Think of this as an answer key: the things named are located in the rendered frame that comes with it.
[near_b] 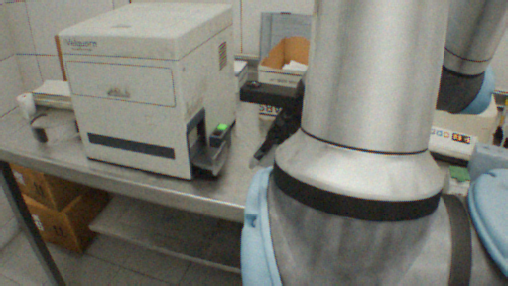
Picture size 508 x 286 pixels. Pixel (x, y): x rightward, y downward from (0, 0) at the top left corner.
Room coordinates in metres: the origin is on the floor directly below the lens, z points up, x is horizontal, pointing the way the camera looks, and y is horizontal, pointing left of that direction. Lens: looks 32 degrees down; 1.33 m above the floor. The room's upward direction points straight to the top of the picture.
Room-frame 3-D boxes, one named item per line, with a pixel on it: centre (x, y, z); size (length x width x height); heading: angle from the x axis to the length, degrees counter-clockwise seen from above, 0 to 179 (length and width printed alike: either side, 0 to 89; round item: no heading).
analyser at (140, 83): (0.75, 0.21, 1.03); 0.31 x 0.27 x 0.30; 73
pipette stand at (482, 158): (0.54, -0.48, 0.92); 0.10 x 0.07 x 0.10; 65
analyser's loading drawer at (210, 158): (0.64, 0.17, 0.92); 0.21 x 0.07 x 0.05; 73
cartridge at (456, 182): (0.52, -0.39, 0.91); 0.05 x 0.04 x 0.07; 163
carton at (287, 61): (0.95, -0.16, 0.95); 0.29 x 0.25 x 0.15; 163
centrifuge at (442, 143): (0.79, -0.49, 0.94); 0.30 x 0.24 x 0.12; 154
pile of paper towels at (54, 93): (0.98, 0.61, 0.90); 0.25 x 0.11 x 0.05; 73
